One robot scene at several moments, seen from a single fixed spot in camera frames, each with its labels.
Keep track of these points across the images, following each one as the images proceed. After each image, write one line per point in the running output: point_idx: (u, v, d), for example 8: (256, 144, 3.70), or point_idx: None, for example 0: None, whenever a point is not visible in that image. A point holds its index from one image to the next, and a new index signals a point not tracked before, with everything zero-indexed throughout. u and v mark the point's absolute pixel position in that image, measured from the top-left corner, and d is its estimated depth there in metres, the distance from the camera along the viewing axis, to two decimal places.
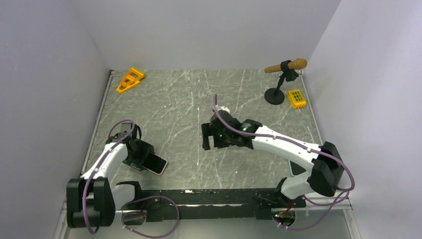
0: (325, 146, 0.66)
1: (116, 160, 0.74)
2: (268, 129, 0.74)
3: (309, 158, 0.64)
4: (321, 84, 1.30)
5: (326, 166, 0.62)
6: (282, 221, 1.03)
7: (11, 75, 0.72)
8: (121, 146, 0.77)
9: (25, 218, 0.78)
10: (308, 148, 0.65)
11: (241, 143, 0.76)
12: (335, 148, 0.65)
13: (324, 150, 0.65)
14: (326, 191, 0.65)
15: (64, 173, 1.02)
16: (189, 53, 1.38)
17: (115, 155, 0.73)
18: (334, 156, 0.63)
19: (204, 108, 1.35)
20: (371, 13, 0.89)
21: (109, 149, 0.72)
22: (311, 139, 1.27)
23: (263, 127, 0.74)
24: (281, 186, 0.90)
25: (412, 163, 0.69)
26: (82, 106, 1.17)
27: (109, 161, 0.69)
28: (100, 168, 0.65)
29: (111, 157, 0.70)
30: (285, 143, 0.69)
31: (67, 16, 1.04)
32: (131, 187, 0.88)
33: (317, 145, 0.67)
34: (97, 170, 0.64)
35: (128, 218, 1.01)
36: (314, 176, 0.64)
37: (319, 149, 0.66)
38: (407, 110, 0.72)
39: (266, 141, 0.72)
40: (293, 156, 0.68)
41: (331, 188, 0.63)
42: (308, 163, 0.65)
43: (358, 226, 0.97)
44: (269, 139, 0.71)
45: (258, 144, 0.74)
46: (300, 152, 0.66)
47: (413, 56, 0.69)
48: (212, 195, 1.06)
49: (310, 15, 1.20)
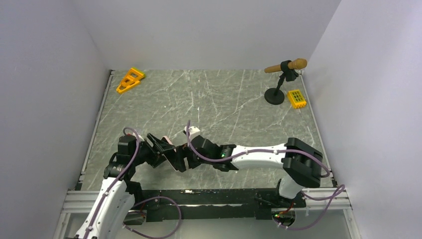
0: (288, 142, 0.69)
1: (115, 201, 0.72)
2: (241, 147, 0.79)
3: (278, 159, 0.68)
4: (321, 84, 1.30)
5: (297, 163, 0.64)
6: (282, 221, 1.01)
7: (12, 75, 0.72)
8: (120, 184, 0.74)
9: (25, 218, 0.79)
10: (274, 151, 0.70)
11: (225, 169, 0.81)
12: (296, 140, 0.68)
13: (289, 146, 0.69)
14: (314, 184, 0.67)
15: (64, 173, 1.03)
16: (189, 53, 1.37)
17: (113, 198, 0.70)
18: (301, 150, 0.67)
19: (204, 108, 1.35)
20: (371, 13, 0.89)
21: (105, 192, 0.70)
22: (311, 139, 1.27)
23: (237, 147, 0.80)
24: (279, 186, 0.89)
25: (411, 164, 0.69)
26: (82, 105, 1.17)
27: (105, 209, 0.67)
28: (94, 222, 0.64)
29: (108, 204, 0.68)
30: (257, 154, 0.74)
31: (67, 15, 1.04)
32: (130, 198, 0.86)
33: (283, 145, 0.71)
34: (91, 227, 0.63)
35: (128, 218, 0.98)
36: (293, 175, 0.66)
37: (285, 147, 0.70)
38: (408, 110, 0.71)
39: (241, 159, 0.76)
40: (268, 163, 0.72)
41: (316, 180, 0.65)
42: (279, 163, 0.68)
43: (358, 226, 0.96)
44: (244, 155, 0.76)
45: (237, 164, 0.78)
46: (270, 156, 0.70)
47: (414, 56, 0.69)
48: (212, 195, 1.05)
49: (311, 15, 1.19)
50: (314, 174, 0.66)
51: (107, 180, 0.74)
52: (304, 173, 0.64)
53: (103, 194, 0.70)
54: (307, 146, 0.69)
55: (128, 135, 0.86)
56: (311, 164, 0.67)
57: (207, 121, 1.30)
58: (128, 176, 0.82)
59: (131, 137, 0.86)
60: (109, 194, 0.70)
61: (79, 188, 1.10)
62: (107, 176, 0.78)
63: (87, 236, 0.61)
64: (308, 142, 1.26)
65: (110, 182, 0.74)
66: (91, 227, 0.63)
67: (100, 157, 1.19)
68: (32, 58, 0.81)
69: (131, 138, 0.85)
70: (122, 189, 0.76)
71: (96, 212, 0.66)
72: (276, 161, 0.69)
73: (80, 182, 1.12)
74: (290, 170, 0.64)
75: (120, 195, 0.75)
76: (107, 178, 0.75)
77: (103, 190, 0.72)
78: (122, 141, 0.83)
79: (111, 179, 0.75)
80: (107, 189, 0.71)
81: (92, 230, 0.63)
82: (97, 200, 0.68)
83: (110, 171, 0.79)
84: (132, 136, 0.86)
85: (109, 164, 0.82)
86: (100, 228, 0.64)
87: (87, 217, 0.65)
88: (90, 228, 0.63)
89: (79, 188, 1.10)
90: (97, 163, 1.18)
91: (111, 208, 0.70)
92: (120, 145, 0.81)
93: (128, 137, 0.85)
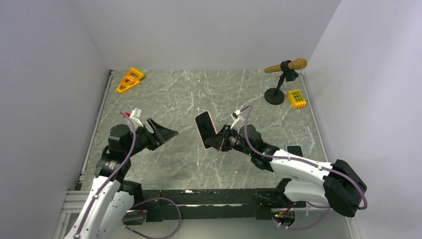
0: (336, 164, 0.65)
1: (106, 202, 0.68)
2: (284, 152, 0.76)
3: (321, 176, 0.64)
4: (321, 84, 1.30)
5: (340, 185, 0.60)
6: (282, 221, 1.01)
7: (12, 75, 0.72)
8: (112, 185, 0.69)
9: (25, 218, 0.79)
10: (319, 167, 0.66)
11: (261, 165, 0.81)
12: (347, 166, 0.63)
13: (336, 168, 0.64)
14: (347, 211, 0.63)
15: (64, 174, 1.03)
16: (189, 53, 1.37)
17: (103, 201, 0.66)
18: (348, 176, 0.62)
19: (204, 108, 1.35)
20: (370, 13, 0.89)
21: (94, 195, 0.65)
22: (311, 139, 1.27)
23: (280, 150, 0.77)
24: (285, 187, 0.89)
25: (411, 164, 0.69)
26: (82, 105, 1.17)
27: (94, 214, 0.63)
28: (82, 229, 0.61)
29: (97, 208, 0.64)
30: (299, 163, 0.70)
31: (67, 15, 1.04)
32: (128, 198, 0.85)
33: (329, 164, 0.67)
34: (78, 235, 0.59)
35: (128, 218, 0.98)
36: (328, 195, 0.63)
37: (331, 167, 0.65)
38: (407, 111, 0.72)
39: (282, 163, 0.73)
40: (307, 175, 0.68)
41: (351, 208, 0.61)
42: (320, 180, 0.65)
43: (358, 226, 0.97)
44: (284, 160, 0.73)
45: (276, 167, 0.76)
46: (312, 170, 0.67)
47: (413, 57, 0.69)
48: (212, 195, 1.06)
49: (311, 15, 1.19)
50: (353, 202, 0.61)
51: (98, 179, 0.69)
52: (344, 197, 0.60)
53: (93, 197, 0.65)
54: (355, 174, 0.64)
55: (123, 125, 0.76)
56: (350, 189, 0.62)
57: None
58: (121, 173, 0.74)
59: (124, 128, 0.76)
60: (98, 197, 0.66)
61: (79, 188, 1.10)
62: (98, 175, 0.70)
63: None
64: (307, 142, 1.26)
65: (102, 181, 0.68)
66: (78, 234, 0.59)
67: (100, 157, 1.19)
68: (32, 58, 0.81)
69: (125, 130, 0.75)
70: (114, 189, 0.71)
71: (85, 217, 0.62)
72: (318, 177, 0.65)
73: (80, 182, 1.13)
74: (329, 189, 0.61)
75: (112, 196, 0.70)
76: (98, 177, 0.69)
77: (93, 192, 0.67)
78: (113, 135, 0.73)
79: (103, 179, 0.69)
80: (97, 191, 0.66)
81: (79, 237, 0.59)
82: (86, 203, 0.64)
83: (102, 168, 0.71)
84: (126, 127, 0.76)
85: (102, 158, 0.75)
86: (88, 235, 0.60)
87: (76, 222, 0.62)
88: (77, 236, 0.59)
89: (79, 188, 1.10)
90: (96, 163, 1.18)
91: (101, 212, 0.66)
92: (110, 140, 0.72)
93: (120, 128, 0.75)
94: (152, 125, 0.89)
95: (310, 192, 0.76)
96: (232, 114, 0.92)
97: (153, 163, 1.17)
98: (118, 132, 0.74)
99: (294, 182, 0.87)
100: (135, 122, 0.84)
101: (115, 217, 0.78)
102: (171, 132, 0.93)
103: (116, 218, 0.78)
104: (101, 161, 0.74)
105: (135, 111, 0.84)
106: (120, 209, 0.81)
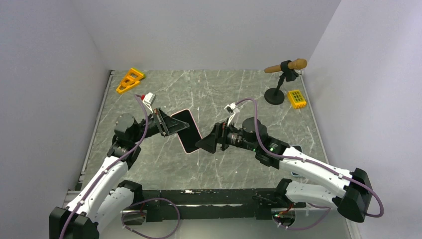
0: (356, 173, 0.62)
1: (112, 182, 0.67)
2: (296, 151, 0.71)
3: (340, 184, 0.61)
4: (321, 84, 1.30)
5: (360, 196, 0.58)
6: (282, 221, 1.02)
7: (12, 77, 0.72)
8: (121, 166, 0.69)
9: (25, 219, 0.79)
10: (339, 175, 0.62)
11: (267, 162, 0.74)
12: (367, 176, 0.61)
13: (356, 178, 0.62)
14: (356, 218, 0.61)
15: (64, 173, 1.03)
16: (188, 53, 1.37)
17: (110, 179, 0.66)
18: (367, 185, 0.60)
19: (204, 108, 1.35)
20: (370, 12, 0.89)
21: (104, 170, 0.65)
22: (311, 139, 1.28)
23: (291, 148, 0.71)
24: (287, 188, 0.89)
25: (410, 164, 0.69)
26: (82, 106, 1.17)
27: (100, 187, 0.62)
28: (87, 198, 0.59)
29: (105, 182, 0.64)
30: (315, 168, 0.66)
31: (67, 15, 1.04)
32: (127, 193, 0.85)
33: (348, 172, 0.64)
34: (82, 202, 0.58)
35: (129, 218, 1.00)
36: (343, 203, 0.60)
37: (350, 176, 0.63)
38: (407, 109, 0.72)
39: (294, 164, 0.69)
40: (323, 180, 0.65)
41: (363, 217, 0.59)
42: (338, 189, 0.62)
43: (358, 226, 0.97)
44: (298, 162, 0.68)
45: (285, 166, 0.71)
46: (331, 177, 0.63)
47: (413, 55, 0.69)
48: (212, 195, 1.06)
49: (311, 15, 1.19)
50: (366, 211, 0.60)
51: (109, 159, 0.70)
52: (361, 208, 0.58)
53: (102, 172, 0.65)
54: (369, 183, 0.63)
55: (128, 115, 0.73)
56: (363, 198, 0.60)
57: (207, 121, 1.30)
58: (131, 159, 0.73)
59: (130, 118, 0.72)
60: (107, 173, 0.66)
61: (79, 188, 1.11)
62: (111, 154, 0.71)
63: (77, 210, 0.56)
64: (307, 142, 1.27)
65: (112, 161, 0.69)
66: (83, 201, 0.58)
67: (100, 157, 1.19)
68: (32, 59, 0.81)
69: (130, 121, 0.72)
70: (121, 173, 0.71)
71: (93, 187, 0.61)
72: (337, 185, 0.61)
73: (80, 182, 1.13)
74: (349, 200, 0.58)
75: (118, 178, 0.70)
76: (110, 156, 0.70)
77: (103, 168, 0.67)
78: (119, 126, 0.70)
79: (113, 159, 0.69)
80: (107, 167, 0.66)
81: (83, 204, 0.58)
82: (95, 176, 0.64)
83: (114, 149, 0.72)
84: (132, 117, 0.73)
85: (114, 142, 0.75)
86: (91, 205, 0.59)
87: (82, 191, 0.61)
88: (81, 202, 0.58)
89: (79, 188, 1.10)
90: (96, 163, 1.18)
91: (106, 189, 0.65)
92: (117, 131, 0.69)
93: (126, 118, 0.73)
94: (159, 115, 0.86)
95: (317, 197, 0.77)
96: (227, 108, 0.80)
97: (153, 163, 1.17)
98: (125, 122, 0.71)
99: (297, 184, 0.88)
100: (147, 107, 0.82)
101: (113, 207, 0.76)
102: (175, 125, 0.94)
103: (114, 208, 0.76)
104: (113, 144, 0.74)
105: (148, 96, 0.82)
106: (118, 198, 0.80)
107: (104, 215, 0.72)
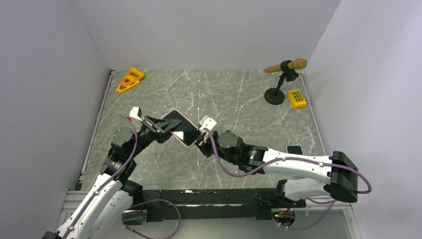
0: (334, 156, 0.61)
1: (106, 200, 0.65)
2: (275, 152, 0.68)
3: (324, 172, 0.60)
4: (321, 84, 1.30)
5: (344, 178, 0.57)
6: (282, 221, 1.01)
7: (13, 76, 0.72)
8: (114, 184, 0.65)
9: (25, 220, 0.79)
10: (320, 163, 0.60)
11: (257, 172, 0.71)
12: (345, 156, 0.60)
13: (335, 161, 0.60)
14: (348, 199, 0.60)
15: (64, 173, 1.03)
16: (188, 54, 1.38)
17: (102, 199, 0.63)
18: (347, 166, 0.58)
19: (204, 108, 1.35)
20: (370, 13, 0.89)
21: (95, 190, 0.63)
22: (311, 139, 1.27)
23: (269, 151, 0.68)
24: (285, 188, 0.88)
25: (411, 164, 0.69)
26: (82, 106, 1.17)
27: (92, 209, 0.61)
28: (77, 222, 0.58)
29: (95, 204, 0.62)
30: (296, 163, 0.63)
31: (67, 15, 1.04)
32: (126, 201, 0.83)
33: (327, 157, 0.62)
34: (72, 228, 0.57)
35: (129, 218, 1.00)
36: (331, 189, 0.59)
37: (331, 161, 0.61)
38: (407, 110, 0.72)
39: (276, 165, 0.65)
40: (307, 174, 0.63)
41: (355, 196, 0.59)
42: (324, 178, 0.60)
43: (358, 226, 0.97)
44: (279, 162, 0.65)
45: (268, 169, 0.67)
46: (313, 168, 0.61)
47: (414, 57, 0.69)
48: (212, 195, 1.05)
49: (311, 15, 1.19)
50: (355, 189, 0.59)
51: (102, 177, 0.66)
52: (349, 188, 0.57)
53: (93, 192, 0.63)
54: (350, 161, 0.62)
55: (127, 129, 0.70)
56: (347, 177, 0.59)
57: None
58: (125, 175, 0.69)
59: (128, 131, 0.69)
60: (99, 194, 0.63)
61: (79, 188, 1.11)
62: (104, 172, 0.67)
63: (66, 236, 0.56)
64: (307, 142, 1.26)
65: (105, 179, 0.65)
66: (72, 227, 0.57)
67: (100, 157, 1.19)
68: (32, 58, 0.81)
69: (128, 134, 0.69)
70: (115, 189, 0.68)
71: (83, 210, 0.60)
72: (321, 174, 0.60)
73: (80, 182, 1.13)
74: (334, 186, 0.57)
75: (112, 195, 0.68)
76: (103, 174, 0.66)
77: (94, 187, 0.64)
78: (116, 139, 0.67)
79: (107, 177, 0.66)
80: (98, 187, 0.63)
81: (73, 231, 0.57)
82: (86, 197, 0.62)
83: (108, 166, 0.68)
84: (130, 130, 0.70)
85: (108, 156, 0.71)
86: (81, 230, 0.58)
87: (73, 214, 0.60)
88: (71, 229, 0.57)
89: (79, 188, 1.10)
90: (96, 163, 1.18)
91: (99, 209, 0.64)
92: (113, 145, 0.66)
93: (124, 131, 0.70)
94: (149, 120, 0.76)
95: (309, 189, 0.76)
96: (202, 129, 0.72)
97: (153, 163, 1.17)
98: (123, 135, 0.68)
99: (292, 182, 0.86)
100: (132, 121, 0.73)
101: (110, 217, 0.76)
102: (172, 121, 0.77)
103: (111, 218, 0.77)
104: (107, 158, 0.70)
105: (133, 110, 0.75)
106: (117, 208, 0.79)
107: (99, 228, 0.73)
